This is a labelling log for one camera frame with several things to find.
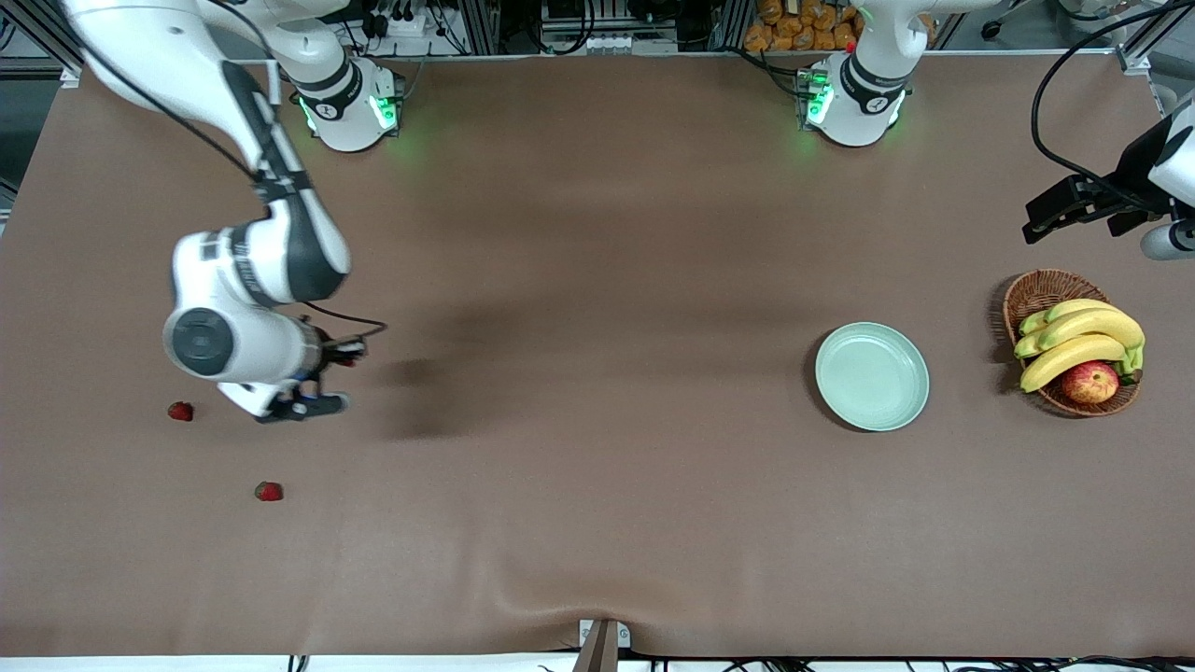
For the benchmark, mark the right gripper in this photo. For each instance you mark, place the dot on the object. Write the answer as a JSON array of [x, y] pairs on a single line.
[[329, 356]]

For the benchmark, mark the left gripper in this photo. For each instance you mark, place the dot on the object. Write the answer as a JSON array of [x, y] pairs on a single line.
[[1127, 183]]

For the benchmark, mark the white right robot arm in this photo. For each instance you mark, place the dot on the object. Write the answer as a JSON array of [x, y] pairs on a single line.
[[261, 355]]

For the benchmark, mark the light green round plate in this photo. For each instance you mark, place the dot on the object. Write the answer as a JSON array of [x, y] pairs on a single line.
[[873, 378]]

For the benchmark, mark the brown wicker basket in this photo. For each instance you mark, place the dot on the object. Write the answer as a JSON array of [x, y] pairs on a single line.
[[1041, 289]]

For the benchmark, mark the small yellow banana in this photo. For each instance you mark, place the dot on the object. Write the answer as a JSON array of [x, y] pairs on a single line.
[[1074, 306]]

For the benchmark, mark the large yellow banana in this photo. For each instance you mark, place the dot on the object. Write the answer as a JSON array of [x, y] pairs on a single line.
[[1102, 324]]

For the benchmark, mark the greenish yellow banana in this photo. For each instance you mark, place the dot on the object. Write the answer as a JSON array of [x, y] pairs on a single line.
[[1027, 345], [1032, 323]]

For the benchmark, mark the long yellow banana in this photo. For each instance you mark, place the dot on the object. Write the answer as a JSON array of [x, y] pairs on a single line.
[[1064, 359]]

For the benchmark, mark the green banana bunch stalk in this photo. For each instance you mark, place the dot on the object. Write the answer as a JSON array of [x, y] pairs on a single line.
[[1133, 359]]

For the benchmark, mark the red apple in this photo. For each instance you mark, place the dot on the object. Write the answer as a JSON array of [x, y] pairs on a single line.
[[1089, 383]]

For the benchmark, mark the black office chair base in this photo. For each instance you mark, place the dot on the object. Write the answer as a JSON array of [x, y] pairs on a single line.
[[991, 29]]

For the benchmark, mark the brown table cover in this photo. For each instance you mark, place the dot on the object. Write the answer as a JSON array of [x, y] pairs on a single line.
[[560, 280]]

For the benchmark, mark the pile of orange buns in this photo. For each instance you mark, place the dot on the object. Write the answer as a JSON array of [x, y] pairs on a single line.
[[794, 28]]

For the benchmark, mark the white power strip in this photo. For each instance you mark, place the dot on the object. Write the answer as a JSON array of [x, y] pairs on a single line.
[[401, 26]]

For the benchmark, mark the slanted aluminium frame strut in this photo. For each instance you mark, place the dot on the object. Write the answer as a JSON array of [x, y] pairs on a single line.
[[51, 42], [1153, 37]]

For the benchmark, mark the aluminium frame post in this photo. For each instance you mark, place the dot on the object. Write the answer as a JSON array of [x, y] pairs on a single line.
[[483, 26], [733, 23]]

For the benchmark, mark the silver metal edge bracket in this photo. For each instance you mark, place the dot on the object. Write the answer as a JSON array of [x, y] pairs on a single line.
[[586, 635]]

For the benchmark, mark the brown bar under bracket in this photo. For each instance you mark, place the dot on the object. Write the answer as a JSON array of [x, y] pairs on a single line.
[[597, 653]]

